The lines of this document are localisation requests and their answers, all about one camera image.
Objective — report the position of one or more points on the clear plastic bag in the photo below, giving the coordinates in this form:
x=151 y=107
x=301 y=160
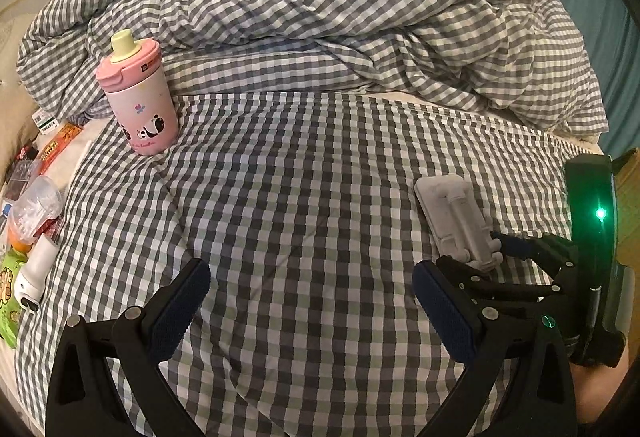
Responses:
x=37 y=207

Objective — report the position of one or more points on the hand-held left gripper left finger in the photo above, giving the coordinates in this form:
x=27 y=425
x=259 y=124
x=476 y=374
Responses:
x=175 y=307

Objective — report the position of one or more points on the pink panda drinking bottle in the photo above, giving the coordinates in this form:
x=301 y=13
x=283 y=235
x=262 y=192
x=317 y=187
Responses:
x=140 y=107

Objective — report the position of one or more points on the white phone stand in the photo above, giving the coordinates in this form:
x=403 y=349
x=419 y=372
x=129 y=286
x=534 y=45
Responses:
x=450 y=207

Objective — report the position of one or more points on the red orange snack packet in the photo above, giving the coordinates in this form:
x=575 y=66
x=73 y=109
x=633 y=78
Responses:
x=60 y=142

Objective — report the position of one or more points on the bright green snack bag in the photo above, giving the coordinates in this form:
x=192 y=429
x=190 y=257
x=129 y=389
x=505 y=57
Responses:
x=10 y=302

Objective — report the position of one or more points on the grey checked duvet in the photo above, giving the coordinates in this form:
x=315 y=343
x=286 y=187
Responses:
x=325 y=2

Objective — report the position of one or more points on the person's right forearm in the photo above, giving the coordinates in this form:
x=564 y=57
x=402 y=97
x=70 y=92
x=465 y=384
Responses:
x=605 y=392

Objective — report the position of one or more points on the small orange item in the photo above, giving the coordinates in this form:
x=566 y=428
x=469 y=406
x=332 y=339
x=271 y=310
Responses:
x=21 y=244

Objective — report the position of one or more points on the beige tufted cushion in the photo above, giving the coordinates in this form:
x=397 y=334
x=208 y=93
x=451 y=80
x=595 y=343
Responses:
x=12 y=82

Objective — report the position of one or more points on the white box green label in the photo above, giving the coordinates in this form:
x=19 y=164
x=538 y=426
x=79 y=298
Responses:
x=45 y=123

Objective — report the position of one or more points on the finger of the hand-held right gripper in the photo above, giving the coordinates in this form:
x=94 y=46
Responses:
x=520 y=291
x=540 y=247

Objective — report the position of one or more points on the dark small packet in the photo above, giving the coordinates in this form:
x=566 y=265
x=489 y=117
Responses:
x=22 y=172

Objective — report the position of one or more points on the grey checked bed sheet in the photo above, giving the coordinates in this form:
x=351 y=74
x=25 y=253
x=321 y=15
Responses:
x=300 y=217

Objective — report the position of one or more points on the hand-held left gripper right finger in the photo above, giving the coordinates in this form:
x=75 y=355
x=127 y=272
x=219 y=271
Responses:
x=445 y=312

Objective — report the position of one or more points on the brown cardboard box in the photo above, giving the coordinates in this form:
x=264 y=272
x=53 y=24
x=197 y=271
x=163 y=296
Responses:
x=627 y=197

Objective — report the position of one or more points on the white handheld device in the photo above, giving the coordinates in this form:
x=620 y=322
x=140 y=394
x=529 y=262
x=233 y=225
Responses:
x=37 y=267

